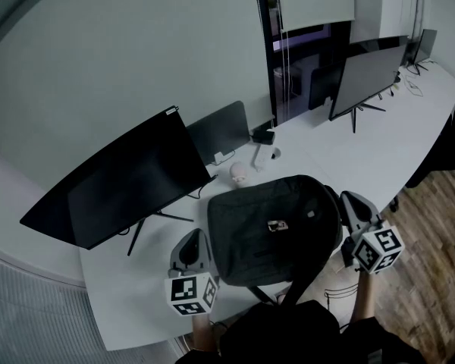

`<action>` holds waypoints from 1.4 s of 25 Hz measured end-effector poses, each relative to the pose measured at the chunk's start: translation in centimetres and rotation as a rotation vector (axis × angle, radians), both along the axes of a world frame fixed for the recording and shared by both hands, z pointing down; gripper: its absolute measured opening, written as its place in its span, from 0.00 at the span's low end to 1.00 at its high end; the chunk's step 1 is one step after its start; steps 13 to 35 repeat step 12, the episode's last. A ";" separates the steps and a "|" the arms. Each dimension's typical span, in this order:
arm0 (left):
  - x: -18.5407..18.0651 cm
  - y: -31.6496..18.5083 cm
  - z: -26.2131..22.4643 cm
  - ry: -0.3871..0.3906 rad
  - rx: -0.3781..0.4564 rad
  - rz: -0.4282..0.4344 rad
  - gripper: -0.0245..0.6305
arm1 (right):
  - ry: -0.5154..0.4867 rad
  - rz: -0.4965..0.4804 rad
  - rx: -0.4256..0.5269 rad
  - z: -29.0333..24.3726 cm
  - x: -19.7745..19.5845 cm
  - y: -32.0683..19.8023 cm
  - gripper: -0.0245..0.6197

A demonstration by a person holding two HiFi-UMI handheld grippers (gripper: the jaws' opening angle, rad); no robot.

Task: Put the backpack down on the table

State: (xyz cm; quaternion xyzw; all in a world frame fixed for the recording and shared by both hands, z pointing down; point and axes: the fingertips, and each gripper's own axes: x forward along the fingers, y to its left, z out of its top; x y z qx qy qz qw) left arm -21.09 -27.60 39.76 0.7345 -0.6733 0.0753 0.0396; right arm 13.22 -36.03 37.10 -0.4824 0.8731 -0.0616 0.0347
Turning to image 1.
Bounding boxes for black wire cable tray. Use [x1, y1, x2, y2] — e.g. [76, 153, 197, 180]
[323, 282, 359, 303]

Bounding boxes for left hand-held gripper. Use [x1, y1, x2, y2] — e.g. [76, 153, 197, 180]
[163, 228, 221, 318]

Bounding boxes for dark window frame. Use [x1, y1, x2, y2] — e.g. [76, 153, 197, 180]
[253, 0, 352, 127]

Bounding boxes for dark grey fabric backpack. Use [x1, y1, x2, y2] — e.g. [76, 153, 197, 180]
[206, 174, 345, 306]

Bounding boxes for small black box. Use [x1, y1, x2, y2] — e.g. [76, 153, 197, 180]
[252, 127, 277, 146]

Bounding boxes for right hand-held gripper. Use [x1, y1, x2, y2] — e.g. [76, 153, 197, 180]
[339, 190, 405, 276]

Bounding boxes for person's right forearm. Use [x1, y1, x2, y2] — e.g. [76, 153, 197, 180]
[350, 269, 378, 326]

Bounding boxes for black office chair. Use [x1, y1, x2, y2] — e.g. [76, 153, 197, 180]
[404, 99, 455, 190]

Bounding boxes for white venetian blind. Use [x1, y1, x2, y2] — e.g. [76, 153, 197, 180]
[0, 251, 184, 364]

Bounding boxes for white power strip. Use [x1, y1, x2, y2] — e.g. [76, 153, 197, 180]
[253, 144, 274, 172]

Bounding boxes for white blind cords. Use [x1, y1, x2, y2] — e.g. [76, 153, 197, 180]
[276, 0, 292, 123]

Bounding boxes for white table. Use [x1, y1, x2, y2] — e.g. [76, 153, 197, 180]
[77, 61, 455, 352]

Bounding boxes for narrow white roller blind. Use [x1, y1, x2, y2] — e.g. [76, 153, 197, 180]
[278, 0, 356, 34]

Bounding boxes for person's black-clothed torso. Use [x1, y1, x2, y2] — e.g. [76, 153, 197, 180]
[176, 300, 426, 364]

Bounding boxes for black desktop monitor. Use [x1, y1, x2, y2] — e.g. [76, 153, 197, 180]
[405, 28, 438, 77]

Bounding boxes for black monitor with tripod stand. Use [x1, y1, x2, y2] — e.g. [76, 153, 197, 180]
[19, 106, 218, 257]
[328, 35, 410, 134]

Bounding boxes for person's left forearm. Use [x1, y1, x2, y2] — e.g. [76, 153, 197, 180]
[192, 312, 219, 353]

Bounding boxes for small black display panel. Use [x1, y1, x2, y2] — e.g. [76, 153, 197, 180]
[185, 100, 250, 167]
[308, 61, 346, 111]

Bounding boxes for thin black cable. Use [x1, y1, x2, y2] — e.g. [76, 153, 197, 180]
[403, 74, 425, 98]

